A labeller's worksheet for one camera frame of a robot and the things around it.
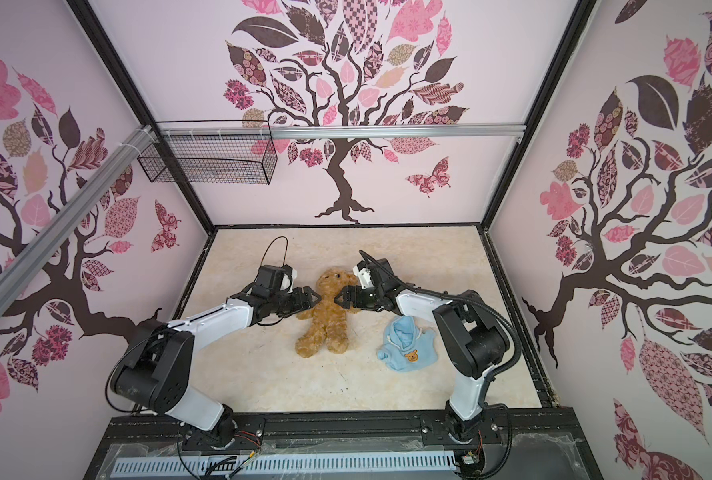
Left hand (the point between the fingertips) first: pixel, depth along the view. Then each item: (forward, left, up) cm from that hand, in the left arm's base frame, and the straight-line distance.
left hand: (314, 304), depth 91 cm
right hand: (+2, -9, +1) cm, 10 cm away
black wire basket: (+41, +34, +27) cm, 60 cm away
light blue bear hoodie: (-12, -28, -4) cm, 31 cm away
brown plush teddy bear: (-6, -5, 0) cm, 8 cm away
